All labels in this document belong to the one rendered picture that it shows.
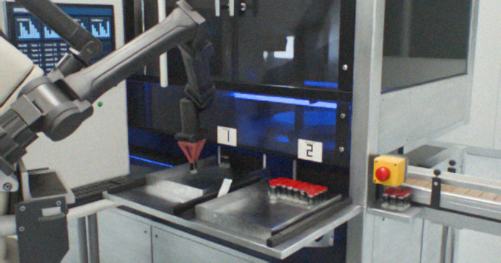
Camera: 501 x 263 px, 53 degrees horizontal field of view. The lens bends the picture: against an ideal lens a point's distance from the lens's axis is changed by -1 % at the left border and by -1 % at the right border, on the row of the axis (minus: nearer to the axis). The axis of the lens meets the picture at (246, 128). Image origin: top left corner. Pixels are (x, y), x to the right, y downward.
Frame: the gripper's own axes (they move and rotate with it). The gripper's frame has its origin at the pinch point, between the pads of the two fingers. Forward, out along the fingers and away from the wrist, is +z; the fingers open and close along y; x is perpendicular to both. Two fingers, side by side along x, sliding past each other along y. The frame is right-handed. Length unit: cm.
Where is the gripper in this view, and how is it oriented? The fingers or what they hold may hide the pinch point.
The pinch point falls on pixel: (193, 159)
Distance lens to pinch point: 165.1
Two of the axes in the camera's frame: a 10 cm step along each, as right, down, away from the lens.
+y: 4.4, -2.3, 8.7
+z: 0.4, 9.7, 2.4
